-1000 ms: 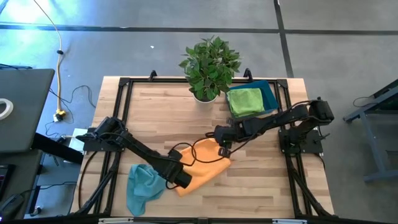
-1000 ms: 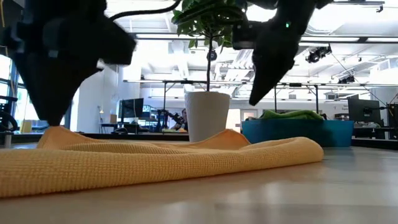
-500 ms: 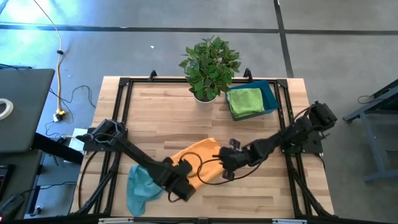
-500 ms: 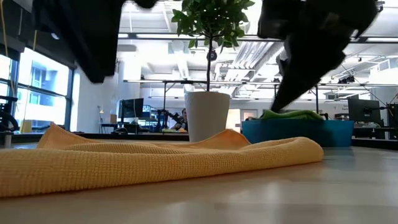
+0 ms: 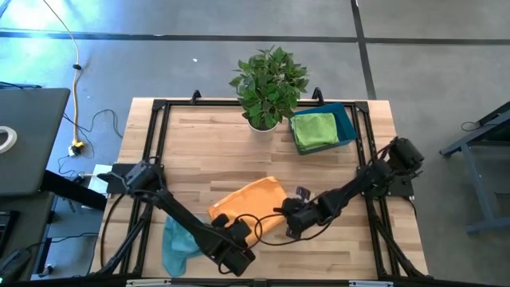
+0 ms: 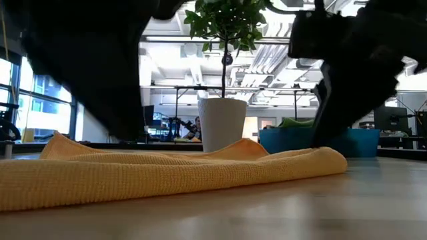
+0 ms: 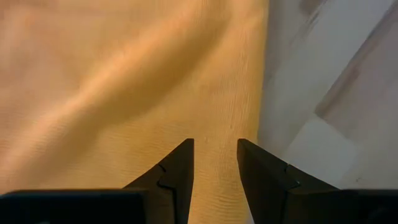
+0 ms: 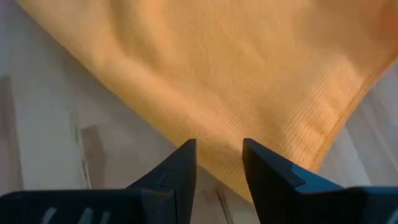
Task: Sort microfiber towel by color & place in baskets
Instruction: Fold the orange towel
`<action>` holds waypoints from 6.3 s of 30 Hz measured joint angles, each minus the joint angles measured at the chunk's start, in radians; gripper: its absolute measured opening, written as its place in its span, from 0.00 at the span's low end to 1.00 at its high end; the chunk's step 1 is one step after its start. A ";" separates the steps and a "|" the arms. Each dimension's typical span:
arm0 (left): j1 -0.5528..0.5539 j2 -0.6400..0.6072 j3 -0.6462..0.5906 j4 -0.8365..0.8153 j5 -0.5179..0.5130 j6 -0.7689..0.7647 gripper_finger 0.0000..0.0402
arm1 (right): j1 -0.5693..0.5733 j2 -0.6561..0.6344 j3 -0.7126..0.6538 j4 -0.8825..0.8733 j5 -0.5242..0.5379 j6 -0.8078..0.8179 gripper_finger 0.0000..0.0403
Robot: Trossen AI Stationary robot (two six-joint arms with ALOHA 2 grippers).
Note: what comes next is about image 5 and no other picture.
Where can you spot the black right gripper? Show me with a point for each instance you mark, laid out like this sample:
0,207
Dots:
303,217

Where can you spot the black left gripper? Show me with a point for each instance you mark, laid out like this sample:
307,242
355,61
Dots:
235,251

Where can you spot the orange microfiber towel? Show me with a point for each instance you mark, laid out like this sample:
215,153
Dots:
251,199

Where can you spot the blue microfiber towel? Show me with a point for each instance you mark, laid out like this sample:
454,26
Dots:
177,247

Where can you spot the dark green microfiber towel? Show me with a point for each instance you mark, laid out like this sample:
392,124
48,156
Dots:
315,129

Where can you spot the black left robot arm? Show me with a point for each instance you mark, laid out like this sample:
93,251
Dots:
179,211

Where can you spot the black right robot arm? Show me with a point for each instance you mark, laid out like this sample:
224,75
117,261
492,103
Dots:
358,187

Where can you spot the white plant pot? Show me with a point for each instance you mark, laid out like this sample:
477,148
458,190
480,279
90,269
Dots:
263,134

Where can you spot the white label strip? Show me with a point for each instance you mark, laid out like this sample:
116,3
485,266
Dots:
370,284
147,282

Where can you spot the blue plastic basket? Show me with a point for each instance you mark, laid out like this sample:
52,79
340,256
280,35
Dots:
347,123

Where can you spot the green leafy plant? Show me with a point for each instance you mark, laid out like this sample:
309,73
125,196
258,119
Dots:
267,87

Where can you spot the blue-grey metal stand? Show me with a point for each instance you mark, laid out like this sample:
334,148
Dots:
478,131

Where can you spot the black side desk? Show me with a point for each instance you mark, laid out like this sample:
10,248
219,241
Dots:
32,231

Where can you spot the black computer mouse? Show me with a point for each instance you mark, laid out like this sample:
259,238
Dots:
14,263

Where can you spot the grey laptop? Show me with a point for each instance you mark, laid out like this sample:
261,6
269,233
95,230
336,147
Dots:
32,139

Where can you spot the black keyboard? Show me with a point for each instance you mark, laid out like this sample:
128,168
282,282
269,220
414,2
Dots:
5,231

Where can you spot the white tape roll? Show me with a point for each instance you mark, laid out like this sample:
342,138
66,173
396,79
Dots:
13,139

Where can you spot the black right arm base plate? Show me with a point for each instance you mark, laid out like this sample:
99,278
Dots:
402,189

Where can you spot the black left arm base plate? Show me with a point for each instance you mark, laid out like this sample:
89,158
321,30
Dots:
113,184

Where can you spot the black metal table frame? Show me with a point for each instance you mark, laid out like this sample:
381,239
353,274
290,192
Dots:
223,103

